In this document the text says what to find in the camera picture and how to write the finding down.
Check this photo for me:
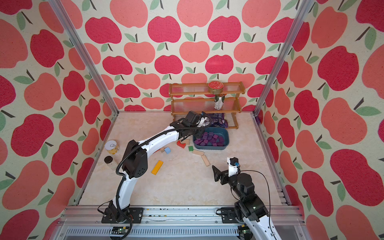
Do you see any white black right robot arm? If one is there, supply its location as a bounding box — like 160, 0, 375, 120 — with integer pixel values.
212, 157, 281, 240

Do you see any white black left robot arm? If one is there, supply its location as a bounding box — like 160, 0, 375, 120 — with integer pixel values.
98, 111, 213, 224

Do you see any teal storage bin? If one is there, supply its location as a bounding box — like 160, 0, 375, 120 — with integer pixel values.
193, 127, 230, 150

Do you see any tan short block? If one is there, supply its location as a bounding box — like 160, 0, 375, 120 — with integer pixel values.
181, 139, 190, 145

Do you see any red block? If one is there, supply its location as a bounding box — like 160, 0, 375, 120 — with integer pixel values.
177, 141, 187, 149

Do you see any purple snack bag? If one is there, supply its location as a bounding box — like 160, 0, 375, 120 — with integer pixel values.
207, 113, 229, 128

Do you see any tan wooden flat block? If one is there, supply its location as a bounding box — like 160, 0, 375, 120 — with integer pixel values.
193, 150, 205, 156

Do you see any orange wooden shelf rack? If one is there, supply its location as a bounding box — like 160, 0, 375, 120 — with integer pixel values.
169, 82, 246, 129

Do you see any tan wooden long block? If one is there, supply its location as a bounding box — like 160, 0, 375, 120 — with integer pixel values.
201, 155, 211, 167

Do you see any small green white bottle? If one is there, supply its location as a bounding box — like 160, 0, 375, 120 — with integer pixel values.
214, 94, 225, 110

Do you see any yellow long block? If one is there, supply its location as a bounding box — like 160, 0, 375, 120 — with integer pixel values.
151, 160, 164, 175

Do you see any yellow peach tin can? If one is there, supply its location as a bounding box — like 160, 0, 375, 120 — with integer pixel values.
105, 140, 120, 155

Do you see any glass jar black lid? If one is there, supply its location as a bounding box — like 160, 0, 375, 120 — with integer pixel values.
104, 156, 118, 171

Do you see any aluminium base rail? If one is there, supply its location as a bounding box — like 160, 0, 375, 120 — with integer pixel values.
49, 206, 310, 240

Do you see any aluminium left corner post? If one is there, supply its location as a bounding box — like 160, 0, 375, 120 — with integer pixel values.
48, 1, 120, 116

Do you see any aluminium corner post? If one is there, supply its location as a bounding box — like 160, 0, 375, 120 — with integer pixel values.
253, 0, 315, 117
48, 1, 120, 116

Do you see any aluminium right corner post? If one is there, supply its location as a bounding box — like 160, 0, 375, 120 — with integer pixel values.
253, 0, 315, 117

